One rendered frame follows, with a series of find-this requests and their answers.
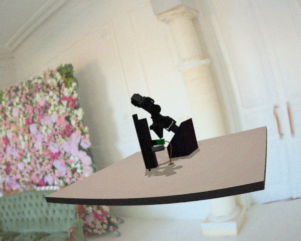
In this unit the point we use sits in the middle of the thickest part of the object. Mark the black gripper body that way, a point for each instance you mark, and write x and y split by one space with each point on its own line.
156 124

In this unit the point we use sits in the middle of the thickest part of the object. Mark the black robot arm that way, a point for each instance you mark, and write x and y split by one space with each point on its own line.
147 104

